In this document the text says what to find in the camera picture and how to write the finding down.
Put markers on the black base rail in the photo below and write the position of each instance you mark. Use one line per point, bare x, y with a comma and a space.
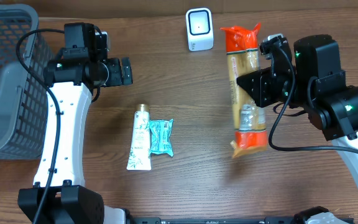
157, 220

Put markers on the teal snack packet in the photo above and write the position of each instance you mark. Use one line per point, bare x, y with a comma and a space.
161, 131

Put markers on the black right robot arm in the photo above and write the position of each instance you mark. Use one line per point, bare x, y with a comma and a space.
331, 105

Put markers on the grey plastic shopping basket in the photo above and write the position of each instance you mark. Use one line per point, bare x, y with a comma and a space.
23, 102

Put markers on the orange long noodle packet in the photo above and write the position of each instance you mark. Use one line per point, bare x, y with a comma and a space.
250, 134

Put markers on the white barcode scanner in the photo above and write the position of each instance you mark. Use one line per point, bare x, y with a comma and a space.
199, 28

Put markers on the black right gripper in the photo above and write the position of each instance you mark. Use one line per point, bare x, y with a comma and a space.
266, 90

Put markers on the brown cardboard backdrop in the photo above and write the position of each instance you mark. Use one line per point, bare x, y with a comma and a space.
100, 9

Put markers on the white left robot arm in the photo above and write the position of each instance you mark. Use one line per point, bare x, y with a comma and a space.
58, 194

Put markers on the white tube with gold cap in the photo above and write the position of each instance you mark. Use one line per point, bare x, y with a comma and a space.
139, 156

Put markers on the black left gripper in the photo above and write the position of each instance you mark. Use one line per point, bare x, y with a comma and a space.
117, 72

